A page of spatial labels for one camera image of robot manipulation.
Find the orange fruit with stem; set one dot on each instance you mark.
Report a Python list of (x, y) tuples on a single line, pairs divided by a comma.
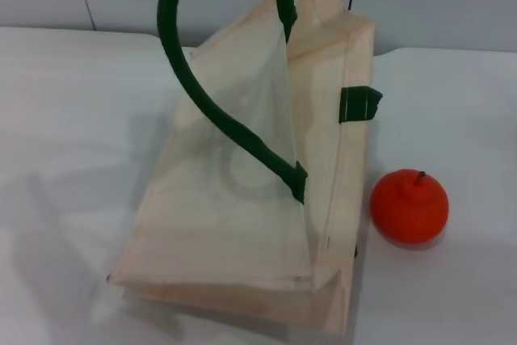
[(404, 215)]

